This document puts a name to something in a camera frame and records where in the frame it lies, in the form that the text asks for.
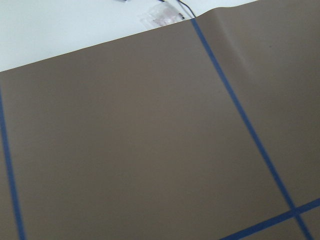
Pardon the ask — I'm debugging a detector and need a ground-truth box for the brown paper table cover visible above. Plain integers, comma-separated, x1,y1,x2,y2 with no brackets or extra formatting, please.
0,0,320,240

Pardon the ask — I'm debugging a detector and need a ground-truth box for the clear plastic bag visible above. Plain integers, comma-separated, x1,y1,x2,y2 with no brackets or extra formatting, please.
140,2,186,29

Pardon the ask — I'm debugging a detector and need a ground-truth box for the thin black table cable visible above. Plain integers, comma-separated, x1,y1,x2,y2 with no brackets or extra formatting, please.
174,0,197,20

